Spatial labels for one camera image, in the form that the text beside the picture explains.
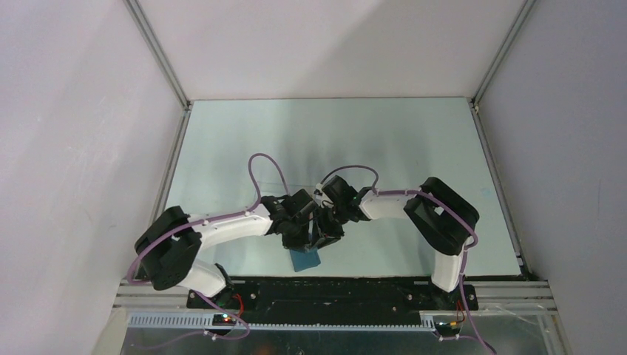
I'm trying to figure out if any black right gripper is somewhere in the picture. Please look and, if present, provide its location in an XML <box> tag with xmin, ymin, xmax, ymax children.
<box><xmin>310</xmin><ymin>203</ymin><xmax>349</xmax><ymax>251</ymax></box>

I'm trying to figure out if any blue leather card holder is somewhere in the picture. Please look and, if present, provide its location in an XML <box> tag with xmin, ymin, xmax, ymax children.
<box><xmin>289</xmin><ymin>248</ymin><xmax>321</xmax><ymax>273</ymax></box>

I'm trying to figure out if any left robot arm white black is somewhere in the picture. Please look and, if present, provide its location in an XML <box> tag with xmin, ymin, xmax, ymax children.
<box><xmin>133</xmin><ymin>189</ymin><xmax>318</xmax><ymax>308</ymax></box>

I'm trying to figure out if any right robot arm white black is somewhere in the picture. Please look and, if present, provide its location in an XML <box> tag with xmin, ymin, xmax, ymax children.
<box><xmin>311</xmin><ymin>176</ymin><xmax>480</xmax><ymax>309</ymax></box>

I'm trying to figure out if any left controller board with leds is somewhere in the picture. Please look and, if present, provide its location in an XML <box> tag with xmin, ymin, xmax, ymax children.
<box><xmin>211</xmin><ymin>314</ymin><xmax>239</xmax><ymax>327</ymax></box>

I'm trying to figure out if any controller board with leds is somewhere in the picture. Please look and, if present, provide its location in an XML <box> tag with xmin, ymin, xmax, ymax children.
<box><xmin>434</xmin><ymin>321</ymin><xmax>463</xmax><ymax>341</ymax></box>
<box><xmin>211</xmin><ymin>314</ymin><xmax>239</xmax><ymax>327</ymax></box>

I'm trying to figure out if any right controller board with leds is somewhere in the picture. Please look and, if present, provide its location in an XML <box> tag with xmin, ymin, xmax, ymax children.
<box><xmin>434</xmin><ymin>321</ymin><xmax>463</xmax><ymax>341</ymax></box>

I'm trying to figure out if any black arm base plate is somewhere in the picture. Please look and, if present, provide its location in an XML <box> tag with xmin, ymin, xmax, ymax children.
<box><xmin>209</xmin><ymin>277</ymin><xmax>478</xmax><ymax>311</ymax></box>

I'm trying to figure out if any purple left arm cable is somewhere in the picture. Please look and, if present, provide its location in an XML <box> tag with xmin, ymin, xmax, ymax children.
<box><xmin>126</xmin><ymin>153</ymin><xmax>290</xmax><ymax>350</ymax></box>

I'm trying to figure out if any grey slotted cable duct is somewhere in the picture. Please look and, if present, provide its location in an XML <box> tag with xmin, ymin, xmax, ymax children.
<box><xmin>128</xmin><ymin>312</ymin><xmax>435</xmax><ymax>332</ymax></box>

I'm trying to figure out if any right aluminium frame post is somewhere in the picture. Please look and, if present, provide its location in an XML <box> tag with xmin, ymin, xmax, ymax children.
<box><xmin>471</xmin><ymin>0</ymin><xmax>538</xmax><ymax>109</ymax></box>

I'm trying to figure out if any aluminium frame post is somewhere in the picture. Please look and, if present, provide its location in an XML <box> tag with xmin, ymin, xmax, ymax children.
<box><xmin>123</xmin><ymin>0</ymin><xmax>191</xmax><ymax>110</ymax></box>
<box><xmin>471</xmin><ymin>0</ymin><xmax>538</xmax><ymax>109</ymax></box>

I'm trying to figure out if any left aluminium frame post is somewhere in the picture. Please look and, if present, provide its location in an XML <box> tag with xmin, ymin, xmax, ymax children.
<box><xmin>123</xmin><ymin>0</ymin><xmax>191</xmax><ymax>110</ymax></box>

